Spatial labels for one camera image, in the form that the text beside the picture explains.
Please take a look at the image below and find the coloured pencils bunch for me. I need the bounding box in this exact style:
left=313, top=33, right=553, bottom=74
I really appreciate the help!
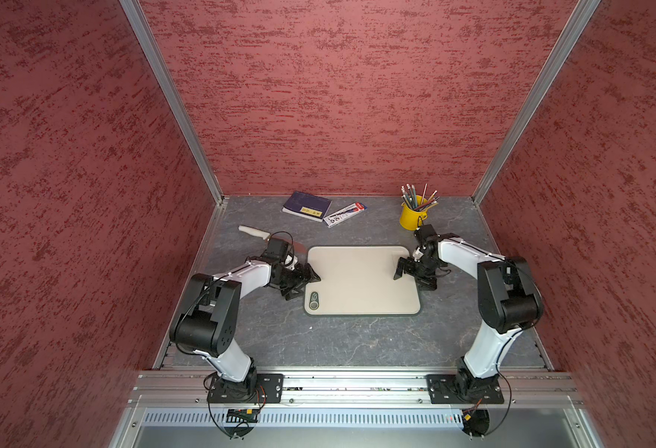
left=401, top=184, right=439, bottom=212

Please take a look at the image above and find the corner aluminium post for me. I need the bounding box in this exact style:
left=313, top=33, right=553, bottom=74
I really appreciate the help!
left=472, top=0, right=600, bottom=206
left=120, top=0, right=224, bottom=205

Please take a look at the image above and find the dark blue notebook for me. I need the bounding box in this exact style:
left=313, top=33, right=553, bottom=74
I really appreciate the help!
left=282, top=192, right=333, bottom=222

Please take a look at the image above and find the yellow metal pencil cup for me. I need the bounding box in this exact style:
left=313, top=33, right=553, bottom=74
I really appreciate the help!
left=400, top=205, right=428, bottom=231

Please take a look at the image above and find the white pen box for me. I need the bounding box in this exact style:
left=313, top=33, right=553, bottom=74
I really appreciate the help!
left=323, top=202, right=366, bottom=228

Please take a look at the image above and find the beige cutting board green rim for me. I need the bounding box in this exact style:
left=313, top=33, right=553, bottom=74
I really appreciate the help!
left=304, top=246, right=421, bottom=317

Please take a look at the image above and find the right corner aluminium post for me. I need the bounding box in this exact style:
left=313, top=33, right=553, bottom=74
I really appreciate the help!
left=472, top=0, right=600, bottom=206

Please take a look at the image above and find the knife with cream handle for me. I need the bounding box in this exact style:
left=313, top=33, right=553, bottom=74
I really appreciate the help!
left=238, top=225, right=271, bottom=241

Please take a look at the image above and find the aluminium front rail frame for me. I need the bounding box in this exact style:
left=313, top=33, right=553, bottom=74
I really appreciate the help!
left=110, top=367, right=602, bottom=447

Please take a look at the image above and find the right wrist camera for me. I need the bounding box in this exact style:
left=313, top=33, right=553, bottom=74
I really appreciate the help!
left=414, top=224, right=438, bottom=246

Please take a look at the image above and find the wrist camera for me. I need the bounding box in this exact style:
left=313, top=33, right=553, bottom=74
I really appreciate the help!
left=414, top=224, right=438, bottom=246
left=262, top=238, right=293, bottom=263

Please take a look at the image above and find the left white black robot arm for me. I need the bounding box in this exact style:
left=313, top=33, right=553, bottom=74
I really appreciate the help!
left=168, top=259, right=321, bottom=404

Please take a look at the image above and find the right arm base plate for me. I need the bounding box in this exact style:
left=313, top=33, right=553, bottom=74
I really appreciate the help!
left=426, top=373, right=505, bottom=405

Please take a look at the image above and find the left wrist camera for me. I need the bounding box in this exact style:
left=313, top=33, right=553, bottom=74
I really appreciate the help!
left=262, top=238, right=293, bottom=263

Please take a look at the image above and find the left corner aluminium post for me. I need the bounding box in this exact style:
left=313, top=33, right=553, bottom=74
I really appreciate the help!
left=120, top=0, right=224, bottom=205

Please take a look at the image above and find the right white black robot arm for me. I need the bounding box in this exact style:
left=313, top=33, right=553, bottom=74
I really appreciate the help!
left=394, top=225, right=544, bottom=404

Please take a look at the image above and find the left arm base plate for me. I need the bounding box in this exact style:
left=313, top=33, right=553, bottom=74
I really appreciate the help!
left=205, top=373, right=285, bottom=406

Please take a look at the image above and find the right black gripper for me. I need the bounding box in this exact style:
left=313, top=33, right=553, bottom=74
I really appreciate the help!
left=392, top=254, right=444, bottom=290

